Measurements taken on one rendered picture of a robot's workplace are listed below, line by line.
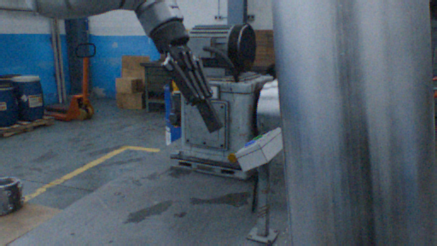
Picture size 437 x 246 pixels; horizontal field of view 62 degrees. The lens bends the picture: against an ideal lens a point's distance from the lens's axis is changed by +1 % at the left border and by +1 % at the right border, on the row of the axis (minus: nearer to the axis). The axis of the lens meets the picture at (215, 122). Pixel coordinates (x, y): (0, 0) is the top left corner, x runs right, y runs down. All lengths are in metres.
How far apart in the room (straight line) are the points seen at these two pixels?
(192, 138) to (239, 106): 0.23
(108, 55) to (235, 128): 6.69
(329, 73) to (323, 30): 0.03
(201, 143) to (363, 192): 1.16
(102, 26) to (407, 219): 7.77
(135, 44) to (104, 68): 0.91
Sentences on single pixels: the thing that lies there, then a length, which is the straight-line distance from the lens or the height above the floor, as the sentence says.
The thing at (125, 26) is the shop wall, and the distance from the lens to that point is 7.62.
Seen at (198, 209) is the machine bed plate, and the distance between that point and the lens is 1.14.
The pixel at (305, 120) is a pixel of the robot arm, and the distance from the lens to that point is 0.23.
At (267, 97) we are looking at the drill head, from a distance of 1.27.
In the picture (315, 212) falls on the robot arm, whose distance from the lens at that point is 0.25.
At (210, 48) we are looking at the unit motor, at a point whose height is 1.28.
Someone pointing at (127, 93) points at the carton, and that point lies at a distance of 6.81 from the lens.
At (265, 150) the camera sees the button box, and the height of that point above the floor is 1.06.
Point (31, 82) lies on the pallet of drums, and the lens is 5.75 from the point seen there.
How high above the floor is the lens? 1.32
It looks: 14 degrees down
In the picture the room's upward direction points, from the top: straight up
